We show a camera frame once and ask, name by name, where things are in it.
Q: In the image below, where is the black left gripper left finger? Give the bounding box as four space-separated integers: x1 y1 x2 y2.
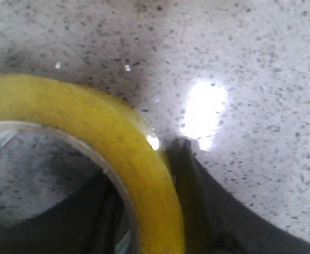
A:
0 173 130 253

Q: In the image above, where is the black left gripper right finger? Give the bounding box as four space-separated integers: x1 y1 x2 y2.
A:
167 138 310 253

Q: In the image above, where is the yellow clear tape roll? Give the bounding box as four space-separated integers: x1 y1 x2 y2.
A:
0 74 185 253

